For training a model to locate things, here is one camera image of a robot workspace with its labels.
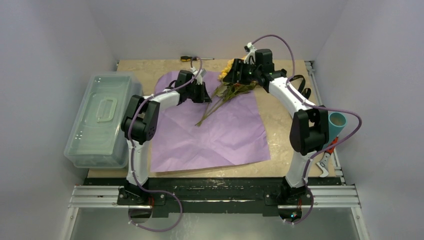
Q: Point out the clear plastic storage box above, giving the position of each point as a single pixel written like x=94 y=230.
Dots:
x=96 y=139

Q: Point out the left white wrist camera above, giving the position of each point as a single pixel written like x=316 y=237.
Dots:
x=198 y=75

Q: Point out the black aluminium base frame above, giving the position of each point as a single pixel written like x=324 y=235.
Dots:
x=257 y=195

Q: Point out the brown rose stem bunch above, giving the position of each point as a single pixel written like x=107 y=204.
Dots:
x=224 y=93

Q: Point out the black printed ribbon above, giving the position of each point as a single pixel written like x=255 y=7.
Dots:
x=302 y=89

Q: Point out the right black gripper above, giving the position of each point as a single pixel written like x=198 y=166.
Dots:
x=237 y=71

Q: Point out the yellow black screwdriver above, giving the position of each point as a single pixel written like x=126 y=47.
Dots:
x=186 y=58

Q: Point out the teal vase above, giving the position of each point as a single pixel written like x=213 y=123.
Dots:
x=336 y=123

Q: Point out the orange handled cutter tool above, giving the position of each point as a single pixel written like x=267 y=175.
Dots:
x=323 y=164

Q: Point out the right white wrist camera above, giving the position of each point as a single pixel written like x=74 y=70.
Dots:
x=250 y=51

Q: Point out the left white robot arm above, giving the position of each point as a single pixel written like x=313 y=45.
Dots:
x=140 y=120

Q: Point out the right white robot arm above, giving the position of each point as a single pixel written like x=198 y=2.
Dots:
x=309 y=130

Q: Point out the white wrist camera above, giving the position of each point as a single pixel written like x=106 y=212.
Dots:
x=198 y=75
x=250 y=51

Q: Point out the pink wrapping paper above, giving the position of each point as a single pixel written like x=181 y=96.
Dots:
x=233 y=135

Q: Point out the yellow rose stem bunch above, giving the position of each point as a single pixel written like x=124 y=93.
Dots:
x=227 y=69

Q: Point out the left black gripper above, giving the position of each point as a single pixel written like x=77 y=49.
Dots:
x=203 y=97

